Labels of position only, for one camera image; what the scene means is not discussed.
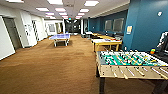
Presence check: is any yellow white air hockey table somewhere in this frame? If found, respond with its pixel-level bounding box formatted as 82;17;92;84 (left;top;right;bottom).
91;38;123;53

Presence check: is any blue ping pong table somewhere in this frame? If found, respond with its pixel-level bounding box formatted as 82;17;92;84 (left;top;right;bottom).
49;33;72;48

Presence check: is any interior glass window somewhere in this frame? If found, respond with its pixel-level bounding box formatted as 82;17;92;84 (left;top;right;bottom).
113;18;125;33
104;19;114;33

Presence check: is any square ceiling light panel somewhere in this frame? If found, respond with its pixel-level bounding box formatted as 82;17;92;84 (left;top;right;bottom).
77;8;89;13
46;0;64;5
84;0;100;7
35;7;50;12
54;7;67;13

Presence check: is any green foosball table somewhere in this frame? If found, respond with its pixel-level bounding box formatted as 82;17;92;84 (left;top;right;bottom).
95;49;168;94

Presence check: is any black monitor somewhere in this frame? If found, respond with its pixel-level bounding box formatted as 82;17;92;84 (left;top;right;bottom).
156;31;168;55

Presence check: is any yellow framed wall sign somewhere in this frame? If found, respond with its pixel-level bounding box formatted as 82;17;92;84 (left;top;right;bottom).
126;25;133;35

